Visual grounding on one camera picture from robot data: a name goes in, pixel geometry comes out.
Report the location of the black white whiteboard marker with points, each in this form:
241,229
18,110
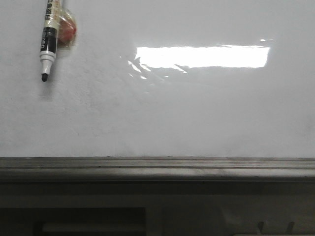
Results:
48,47

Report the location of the red magnet under tape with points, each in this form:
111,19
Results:
67,29

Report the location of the white whiteboard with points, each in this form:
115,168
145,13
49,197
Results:
222,78

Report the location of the grey cabinet below whiteboard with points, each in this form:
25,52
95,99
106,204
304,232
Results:
158,209

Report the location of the aluminium whiteboard tray rail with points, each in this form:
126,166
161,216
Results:
68,169

